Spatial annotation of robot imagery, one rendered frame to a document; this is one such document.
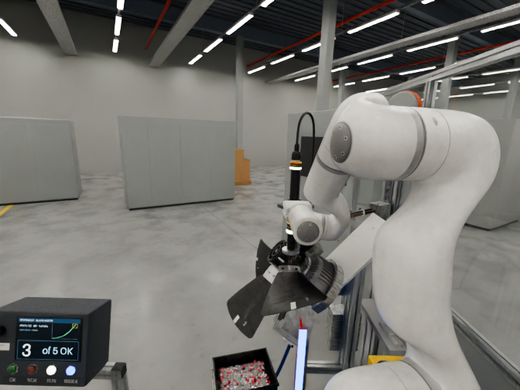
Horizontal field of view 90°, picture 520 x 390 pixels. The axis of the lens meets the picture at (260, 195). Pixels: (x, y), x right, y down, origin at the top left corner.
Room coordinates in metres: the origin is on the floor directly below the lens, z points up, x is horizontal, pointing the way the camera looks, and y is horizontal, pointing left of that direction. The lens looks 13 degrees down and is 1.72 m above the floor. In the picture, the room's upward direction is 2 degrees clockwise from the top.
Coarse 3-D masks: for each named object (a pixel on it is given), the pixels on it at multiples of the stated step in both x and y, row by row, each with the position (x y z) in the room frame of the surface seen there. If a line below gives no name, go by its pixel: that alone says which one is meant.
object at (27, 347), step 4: (20, 340) 0.57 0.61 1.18; (24, 340) 0.57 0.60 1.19; (28, 340) 0.57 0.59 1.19; (32, 340) 0.57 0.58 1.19; (36, 340) 0.57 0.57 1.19; (20, 344) 0.57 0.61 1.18; (24, 344) 0.57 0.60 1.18; (28, 344) 0.57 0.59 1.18; (32, 344) 0.57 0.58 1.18; (20, 348) 0.57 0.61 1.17; (24, 348) 0.57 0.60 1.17; (28, 348) 0.57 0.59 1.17; (32, 348) 0.57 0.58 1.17; (20, 352) 0.56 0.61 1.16; (24, 352) 0.56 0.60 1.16; (28, 352) 0.56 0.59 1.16; (32, 352) 0.56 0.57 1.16; (16, 356) 0.56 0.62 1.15; (20, 356) 0.56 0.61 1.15; (24, 356) 0.56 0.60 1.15; (28, 356) 0.56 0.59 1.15; (32, 356) 0.56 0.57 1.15
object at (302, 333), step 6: (300, 330) 0.64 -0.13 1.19; (300, 336) 0.64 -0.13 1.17; (300, 342) 0.64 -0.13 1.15; (300, 348) 0.64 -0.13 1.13; (300, 354) 0.64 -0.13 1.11; (300, 360) 0.64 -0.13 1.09; (300, 366) 0.64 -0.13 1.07; (300, 372) 0.64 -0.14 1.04; (300, 378) 0.64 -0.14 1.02; (300, 384) 0.64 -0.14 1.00
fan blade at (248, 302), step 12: (252, 288) 1.05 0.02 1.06; (264, 288) 1.03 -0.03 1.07; (228, 300) 1.08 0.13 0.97; (240, 300) 1.04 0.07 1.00; (252, 300) 1.01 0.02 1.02; (264, 300) 0.99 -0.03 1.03; (240, 312) 1.00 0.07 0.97; (252, 312) 0.97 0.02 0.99; (240, 324) 0.96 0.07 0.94; (252, 324) 0.94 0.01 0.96; (252, 336) 0.90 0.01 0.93
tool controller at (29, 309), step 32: (0, 320) 0.59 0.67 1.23; (32, 320) 0.59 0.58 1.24; (64, 320) 0.59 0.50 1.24; (96, 320) 0.62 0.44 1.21; (0, 352) 0.57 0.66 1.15; (64, 352) 0.57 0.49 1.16; (96, 352) 0.60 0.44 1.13; (0, 384) 0.55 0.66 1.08; (32, 384) 0.55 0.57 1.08; (64, 384) 0.55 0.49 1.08
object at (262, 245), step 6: (258, 246) 1.39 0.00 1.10; (264, 246) 1.30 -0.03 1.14; (258, 252) 1.36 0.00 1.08; (264, 252) 1.28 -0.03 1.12; (258, 258) 1.33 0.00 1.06; (264, 258) 1.26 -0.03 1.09; (258, 264) 1.32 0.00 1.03; (264, 264) 1.27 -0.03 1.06; (270, 264) 1.21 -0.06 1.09; (258, 270) 1.31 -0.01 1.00; (264, 270) 1.26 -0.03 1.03
